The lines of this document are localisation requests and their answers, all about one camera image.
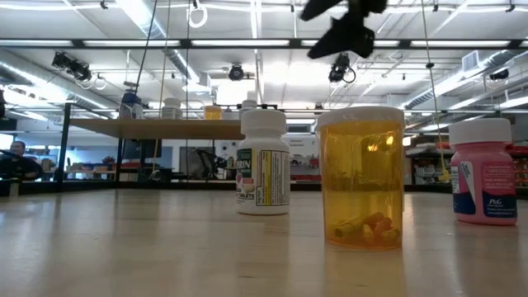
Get person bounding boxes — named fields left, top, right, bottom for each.
left=0, top=139, right=45, bottom=185

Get round black mounted camera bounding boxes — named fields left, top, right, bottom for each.
left=228, top=64, right=246, bottom=83

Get black camera with cable loop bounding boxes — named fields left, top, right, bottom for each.
left=328, top=52, right=357, bottom=84

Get white bottle blue label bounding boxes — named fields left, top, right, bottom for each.
left=238, top=98, right=259, bottom=120

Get dark background monitor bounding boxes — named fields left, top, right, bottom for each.
left=122, top=139, right=163, bottom=162

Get storage shelving with red bins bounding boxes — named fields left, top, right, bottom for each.
left=406, top=139, right=528, bottom=193

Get white hanging ring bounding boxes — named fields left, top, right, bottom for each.
left=186, top=0, right=210, bottom=29

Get pink bottle white cap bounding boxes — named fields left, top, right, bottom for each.
left=448, top=117, right=519, bottom=227

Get black aluminium table frame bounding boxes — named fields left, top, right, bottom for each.
left=16, top=179, right=528, bottom=195

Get clear white-capped bottle front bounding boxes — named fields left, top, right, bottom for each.
left=234, top=108, right=292, bottom=216

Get black mounted camera cluster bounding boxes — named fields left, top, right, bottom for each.
left=51, top=51, right=94, bottom=83

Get wooden shelf black legs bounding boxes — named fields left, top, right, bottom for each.
left=57, top=101, right=280, bottom=189

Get black overhead rig beam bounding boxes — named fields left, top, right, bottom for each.
left=0, top=37, right=528, bottom=50

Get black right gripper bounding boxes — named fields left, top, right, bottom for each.
left=300, top=0, right=389, bottom=59

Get white medicine bottle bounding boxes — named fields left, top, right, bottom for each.
left=160, top=97, right=183, bottom=120

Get background workbench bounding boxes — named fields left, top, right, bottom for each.
left=40, top=154, right=139, bottom=182

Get black hanging cable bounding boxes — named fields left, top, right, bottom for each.
left=134, top=0, right=159, bottom=97

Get large amber pill vial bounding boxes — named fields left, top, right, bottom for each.
left=315, top=106, right=406, bottom=252

